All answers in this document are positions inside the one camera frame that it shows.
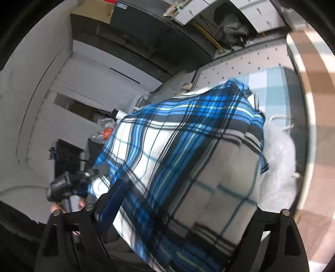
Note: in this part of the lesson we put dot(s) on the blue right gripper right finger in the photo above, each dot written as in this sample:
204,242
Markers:
110,203

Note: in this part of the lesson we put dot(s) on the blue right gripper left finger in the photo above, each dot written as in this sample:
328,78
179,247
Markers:
102,170

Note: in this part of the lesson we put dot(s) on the blue white plaid blanket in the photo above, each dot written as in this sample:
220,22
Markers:
195,163

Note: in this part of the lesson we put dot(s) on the person's left hand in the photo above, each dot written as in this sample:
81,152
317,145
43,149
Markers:
69,205

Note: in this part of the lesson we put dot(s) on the black cabinet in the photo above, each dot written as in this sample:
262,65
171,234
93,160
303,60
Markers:
139,34

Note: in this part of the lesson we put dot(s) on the cardboard box on cabinet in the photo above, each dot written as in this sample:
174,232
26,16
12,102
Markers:
97,10

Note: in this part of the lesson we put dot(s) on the white plastic bag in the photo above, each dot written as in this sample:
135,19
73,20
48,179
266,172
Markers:
278,185

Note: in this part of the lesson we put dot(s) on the brown blue checkered bed sheet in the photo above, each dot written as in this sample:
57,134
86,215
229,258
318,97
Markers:
297,95

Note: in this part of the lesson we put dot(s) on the white drawer desk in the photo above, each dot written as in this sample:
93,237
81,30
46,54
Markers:
261,15

